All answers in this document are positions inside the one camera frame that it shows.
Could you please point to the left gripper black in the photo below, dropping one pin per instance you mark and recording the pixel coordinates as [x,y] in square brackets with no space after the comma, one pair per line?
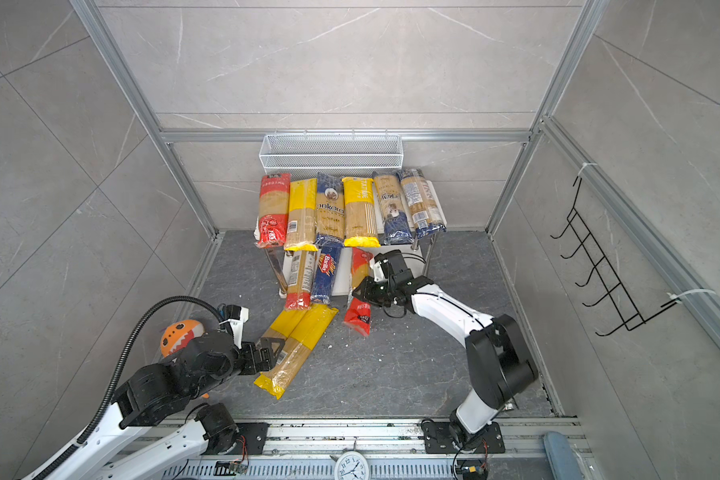
[255,365]

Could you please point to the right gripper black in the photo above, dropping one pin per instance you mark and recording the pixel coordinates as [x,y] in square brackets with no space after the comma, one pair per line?
[367,291]

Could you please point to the blue Barilla spaghetti box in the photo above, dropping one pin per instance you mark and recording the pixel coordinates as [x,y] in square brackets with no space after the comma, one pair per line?
[325,273]

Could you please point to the yellow Pastatime spaghetti bag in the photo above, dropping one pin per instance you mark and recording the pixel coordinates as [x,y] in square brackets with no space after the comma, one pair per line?
[360,216]

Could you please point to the red white label spaghetti bag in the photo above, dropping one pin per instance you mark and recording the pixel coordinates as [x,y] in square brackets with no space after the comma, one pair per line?
[300,280]

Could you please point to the blue Ankara spaghetti bag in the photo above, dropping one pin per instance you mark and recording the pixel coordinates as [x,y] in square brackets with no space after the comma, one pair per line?
[330,210]

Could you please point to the blue white label spaghetti bag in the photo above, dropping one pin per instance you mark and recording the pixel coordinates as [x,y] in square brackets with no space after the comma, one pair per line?
[426,216]

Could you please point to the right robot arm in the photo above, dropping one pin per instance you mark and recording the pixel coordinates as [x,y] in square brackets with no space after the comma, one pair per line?
[499,360]

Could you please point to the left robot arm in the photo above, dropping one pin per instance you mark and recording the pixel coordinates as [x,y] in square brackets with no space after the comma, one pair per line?
[152,394]

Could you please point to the orange shark plush toy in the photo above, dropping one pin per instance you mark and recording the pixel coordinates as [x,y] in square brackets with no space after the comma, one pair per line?
[177,336]

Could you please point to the white analog clock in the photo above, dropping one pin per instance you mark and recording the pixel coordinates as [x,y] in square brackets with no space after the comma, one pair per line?
[352,465]

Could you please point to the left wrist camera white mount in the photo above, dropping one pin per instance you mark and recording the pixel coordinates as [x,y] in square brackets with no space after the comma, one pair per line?
[234,319]

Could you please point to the white wire mesh basket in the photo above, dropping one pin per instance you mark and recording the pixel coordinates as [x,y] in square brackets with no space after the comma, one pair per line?
[305,155]

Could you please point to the black wall hook rack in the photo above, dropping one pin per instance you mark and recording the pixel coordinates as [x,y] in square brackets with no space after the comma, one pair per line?
[602,272]

